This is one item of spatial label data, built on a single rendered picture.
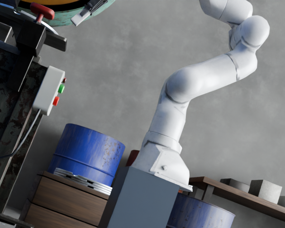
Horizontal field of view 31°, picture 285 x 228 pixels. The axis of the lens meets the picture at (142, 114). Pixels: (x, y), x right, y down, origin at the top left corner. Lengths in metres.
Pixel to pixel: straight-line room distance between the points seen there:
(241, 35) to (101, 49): 3.51
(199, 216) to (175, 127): 0.73
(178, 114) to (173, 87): 0.09
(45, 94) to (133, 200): 0.44
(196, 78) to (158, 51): 3.66
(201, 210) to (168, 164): 0.70
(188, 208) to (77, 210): 0.56
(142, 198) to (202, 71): 0.47
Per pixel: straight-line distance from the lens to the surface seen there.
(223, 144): 5.34
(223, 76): 1.80
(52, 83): 1.50
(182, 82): 1.68
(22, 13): 1.71
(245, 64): 1.84
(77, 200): 2.03
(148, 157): 1.69
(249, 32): 1.83
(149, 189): 1.65
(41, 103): 1.49
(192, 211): 2.35
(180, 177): 1.72
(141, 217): 1.65
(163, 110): 1.74
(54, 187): 2.02
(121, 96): 5.17
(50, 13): 1.48
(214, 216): 2.38
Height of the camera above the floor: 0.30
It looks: 11 degrees up
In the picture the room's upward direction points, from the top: 21 degrees clockwise
